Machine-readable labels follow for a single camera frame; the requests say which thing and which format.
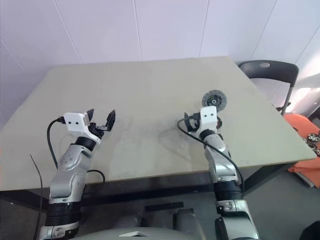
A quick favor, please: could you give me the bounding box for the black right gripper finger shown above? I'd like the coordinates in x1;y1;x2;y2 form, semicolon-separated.
184;111;193;132

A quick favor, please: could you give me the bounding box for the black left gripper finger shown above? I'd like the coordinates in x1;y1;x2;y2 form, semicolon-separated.
86;107;96;124
104;108;117;132

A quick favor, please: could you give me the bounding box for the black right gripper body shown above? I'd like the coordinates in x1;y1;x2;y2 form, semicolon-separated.
188;112;202;133

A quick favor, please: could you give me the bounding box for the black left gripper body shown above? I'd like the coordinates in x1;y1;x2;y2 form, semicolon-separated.
89;122;111;139

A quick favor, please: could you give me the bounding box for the grey disc with circuit board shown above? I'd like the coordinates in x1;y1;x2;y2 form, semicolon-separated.
201;89;228;111

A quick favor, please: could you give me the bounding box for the black floor strip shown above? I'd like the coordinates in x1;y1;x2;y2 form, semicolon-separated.
144;201;185;213

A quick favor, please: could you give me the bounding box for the black plastic chair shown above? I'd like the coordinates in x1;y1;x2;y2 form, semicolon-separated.
237;59;300;116

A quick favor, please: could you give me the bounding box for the orange cloth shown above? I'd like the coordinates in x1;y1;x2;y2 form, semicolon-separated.
283;113;320;188

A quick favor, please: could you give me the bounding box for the grey robot torso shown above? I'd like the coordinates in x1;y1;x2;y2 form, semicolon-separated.
74;225;218;240

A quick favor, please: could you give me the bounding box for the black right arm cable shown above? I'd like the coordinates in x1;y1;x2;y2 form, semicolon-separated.
176;117;245;193

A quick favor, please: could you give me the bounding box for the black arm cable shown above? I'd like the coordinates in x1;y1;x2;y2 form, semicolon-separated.
176;117;245;193
46;116;106;195

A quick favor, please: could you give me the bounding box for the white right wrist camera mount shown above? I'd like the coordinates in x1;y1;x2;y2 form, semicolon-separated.
199;105;218;132

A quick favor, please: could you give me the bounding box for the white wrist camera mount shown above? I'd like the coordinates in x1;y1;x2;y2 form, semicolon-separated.
199;105;218;132
63;112;102;145

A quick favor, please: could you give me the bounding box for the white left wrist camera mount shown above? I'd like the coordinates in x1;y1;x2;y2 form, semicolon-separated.
63;112;102;145

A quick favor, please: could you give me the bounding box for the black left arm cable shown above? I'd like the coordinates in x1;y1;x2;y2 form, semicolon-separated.
46;116;106;195

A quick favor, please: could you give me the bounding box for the thin black wire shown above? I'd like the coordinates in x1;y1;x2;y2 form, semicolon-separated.
29;153;44;240

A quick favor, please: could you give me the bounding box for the black table frame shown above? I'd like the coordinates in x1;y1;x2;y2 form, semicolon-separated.
0;159;297;216

